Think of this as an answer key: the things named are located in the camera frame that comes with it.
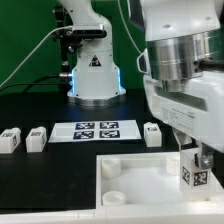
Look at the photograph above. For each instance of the white obstacle fixture rail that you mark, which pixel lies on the white obstacle fixture rail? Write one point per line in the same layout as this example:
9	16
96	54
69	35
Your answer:
190	213

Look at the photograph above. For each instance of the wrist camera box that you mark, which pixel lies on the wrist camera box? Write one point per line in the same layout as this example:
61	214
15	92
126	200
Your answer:
143	62

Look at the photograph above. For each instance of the white sheet with tags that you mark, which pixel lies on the white sheet with tags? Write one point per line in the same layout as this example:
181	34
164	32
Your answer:
95	131

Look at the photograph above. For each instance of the black camera on stand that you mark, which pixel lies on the black camera on stand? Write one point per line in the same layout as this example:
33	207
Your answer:
70	39

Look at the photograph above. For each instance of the white square table top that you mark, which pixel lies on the white square table top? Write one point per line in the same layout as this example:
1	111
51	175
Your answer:
144	179

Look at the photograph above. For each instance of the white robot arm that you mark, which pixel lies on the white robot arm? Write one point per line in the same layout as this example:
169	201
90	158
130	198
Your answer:
183	78

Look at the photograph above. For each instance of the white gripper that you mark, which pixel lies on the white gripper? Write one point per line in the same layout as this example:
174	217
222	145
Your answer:
198	112

